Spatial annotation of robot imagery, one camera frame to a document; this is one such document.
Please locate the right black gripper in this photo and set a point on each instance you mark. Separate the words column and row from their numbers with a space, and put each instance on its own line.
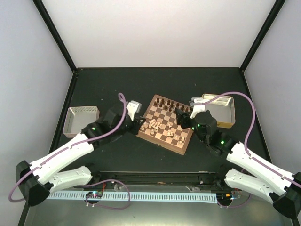
column 182, row 117

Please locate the light blue slotted cable duct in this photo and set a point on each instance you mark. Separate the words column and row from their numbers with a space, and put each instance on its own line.
column 134, row 196

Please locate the pile of light chess pieces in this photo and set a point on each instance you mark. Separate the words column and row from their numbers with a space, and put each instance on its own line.
column 163, row 129

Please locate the row of dark chess pieces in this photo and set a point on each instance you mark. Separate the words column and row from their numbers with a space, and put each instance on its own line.
column 163, row 104

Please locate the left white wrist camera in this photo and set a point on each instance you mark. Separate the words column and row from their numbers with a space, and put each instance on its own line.
column 133, row 107

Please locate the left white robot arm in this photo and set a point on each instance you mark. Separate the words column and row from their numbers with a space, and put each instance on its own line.
column 40, row 178

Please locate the pink plastic tray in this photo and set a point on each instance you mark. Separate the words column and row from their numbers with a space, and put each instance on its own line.
column 78, row 118

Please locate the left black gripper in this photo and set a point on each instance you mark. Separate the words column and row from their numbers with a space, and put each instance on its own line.
column 135, row 130

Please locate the silver metal tin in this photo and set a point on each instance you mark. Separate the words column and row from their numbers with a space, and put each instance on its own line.
column 223, row 110

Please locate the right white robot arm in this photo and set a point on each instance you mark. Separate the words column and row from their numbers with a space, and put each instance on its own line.
column 279, row 187

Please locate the wooden chess board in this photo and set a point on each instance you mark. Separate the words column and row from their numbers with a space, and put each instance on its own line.
column 169, row 144

